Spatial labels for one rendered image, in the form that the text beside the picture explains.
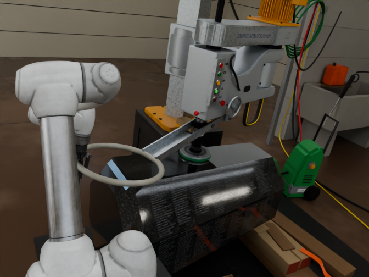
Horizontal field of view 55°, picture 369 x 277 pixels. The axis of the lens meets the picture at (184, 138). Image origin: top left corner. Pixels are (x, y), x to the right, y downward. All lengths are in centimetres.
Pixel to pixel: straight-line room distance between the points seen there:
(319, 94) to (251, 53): 249
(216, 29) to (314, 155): 202
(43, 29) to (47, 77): 682
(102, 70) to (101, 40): 718
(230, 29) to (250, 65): 43
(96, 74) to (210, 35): 105
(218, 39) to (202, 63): 17
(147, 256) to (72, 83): 58
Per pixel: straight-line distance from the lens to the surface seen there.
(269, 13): 262
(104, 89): 115
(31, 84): 114
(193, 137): 221
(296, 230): 326
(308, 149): 371
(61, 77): 114
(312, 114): 501
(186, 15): 292
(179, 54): 288
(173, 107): 308
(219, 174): 229
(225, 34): 208
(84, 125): 172
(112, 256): 117
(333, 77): 522
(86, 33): 819
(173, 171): 217
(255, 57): 250
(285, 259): 274
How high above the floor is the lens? 190
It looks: 24 degrees down
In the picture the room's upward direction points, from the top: 9 degrees clockwise
